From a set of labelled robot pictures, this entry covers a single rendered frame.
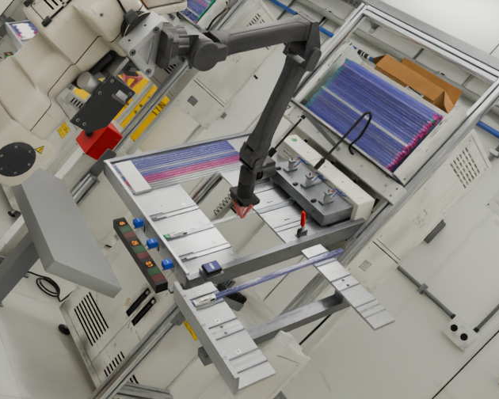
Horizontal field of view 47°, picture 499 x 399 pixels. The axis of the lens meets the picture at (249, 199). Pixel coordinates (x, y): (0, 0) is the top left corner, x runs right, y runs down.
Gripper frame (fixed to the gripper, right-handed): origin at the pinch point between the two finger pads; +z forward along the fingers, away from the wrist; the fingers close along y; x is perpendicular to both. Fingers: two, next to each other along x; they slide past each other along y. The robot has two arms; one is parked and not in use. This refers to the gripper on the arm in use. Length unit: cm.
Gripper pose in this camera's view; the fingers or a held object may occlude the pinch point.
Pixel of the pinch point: (241, 214)
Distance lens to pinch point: 200.1
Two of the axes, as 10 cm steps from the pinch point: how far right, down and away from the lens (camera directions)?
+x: -8.3, 2.3, -5.0
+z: -1.4, 8.0, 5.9
